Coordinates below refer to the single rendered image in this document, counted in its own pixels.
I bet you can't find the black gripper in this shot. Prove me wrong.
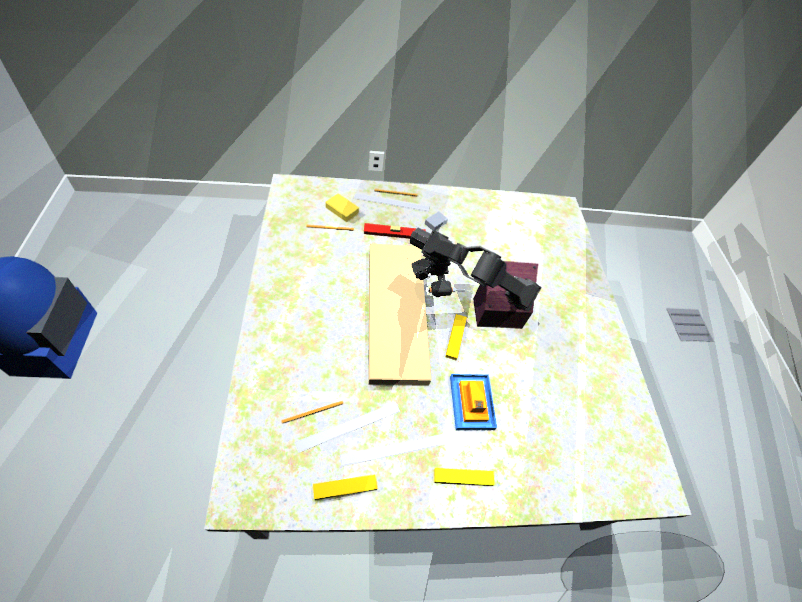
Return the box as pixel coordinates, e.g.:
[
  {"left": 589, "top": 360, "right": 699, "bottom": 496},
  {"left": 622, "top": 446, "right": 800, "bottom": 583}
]
[{"left": 431, "top": 260, "right": 452, "bottom": 298}]

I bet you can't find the blue rectangular tray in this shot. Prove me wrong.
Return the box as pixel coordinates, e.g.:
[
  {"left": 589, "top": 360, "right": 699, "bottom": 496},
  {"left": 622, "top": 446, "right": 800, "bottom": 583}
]
[{"left": 450, "top": 374, "right": 497, "bottom": 431}]

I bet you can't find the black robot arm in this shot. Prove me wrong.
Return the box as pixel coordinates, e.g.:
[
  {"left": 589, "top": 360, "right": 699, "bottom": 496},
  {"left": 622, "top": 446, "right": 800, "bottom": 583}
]
[{"left": 410, "top": 227, "right": 542, "bottom": 312}]

